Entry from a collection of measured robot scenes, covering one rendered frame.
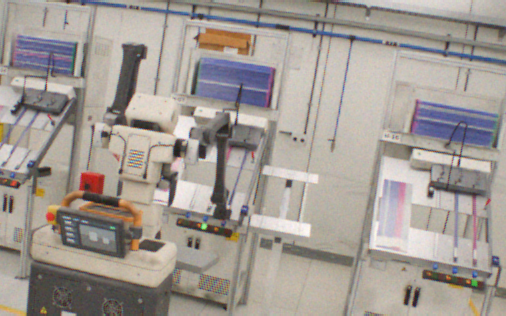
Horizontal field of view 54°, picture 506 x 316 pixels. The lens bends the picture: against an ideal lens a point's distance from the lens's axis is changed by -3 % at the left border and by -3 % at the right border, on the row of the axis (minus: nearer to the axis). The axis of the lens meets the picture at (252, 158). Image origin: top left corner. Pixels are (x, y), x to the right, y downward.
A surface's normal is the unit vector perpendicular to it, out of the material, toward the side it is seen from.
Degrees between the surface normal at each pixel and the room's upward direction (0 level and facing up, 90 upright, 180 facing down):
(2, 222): 90
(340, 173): 90
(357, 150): 90
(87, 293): 90
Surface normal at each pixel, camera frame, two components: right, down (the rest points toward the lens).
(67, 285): -0.14, 0.11
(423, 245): -0.02, -0.63
